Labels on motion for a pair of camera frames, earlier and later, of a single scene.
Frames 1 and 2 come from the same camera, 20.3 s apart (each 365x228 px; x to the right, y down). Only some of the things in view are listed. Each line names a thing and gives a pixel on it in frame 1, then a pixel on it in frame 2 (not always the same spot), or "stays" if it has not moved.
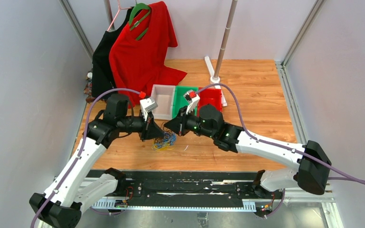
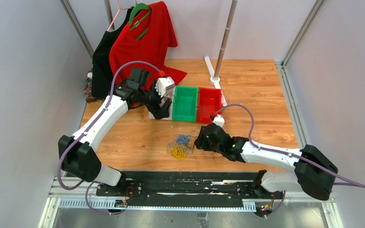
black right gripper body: x=184 y=127 → x=204 y=143
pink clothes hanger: x=116 y=15 stays
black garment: x=102 y=80 stays
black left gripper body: x=144 y=134 → x=153 y=105
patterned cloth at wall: x=88 y=90 stays
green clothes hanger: x=139 y=7 stays
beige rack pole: x=225 y=38 stays
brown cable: x=163 y=127 → x=166 y=97
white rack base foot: x=214 y=80 stays
